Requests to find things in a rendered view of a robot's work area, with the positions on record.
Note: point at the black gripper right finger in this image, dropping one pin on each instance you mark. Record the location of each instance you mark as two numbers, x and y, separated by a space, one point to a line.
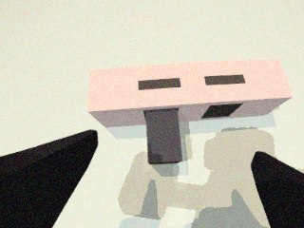
281 190

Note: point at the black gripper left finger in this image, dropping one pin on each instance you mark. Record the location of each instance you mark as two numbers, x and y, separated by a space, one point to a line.
36 183

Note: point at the black two-prong plug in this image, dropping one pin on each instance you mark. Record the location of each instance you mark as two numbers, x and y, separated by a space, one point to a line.
163 136

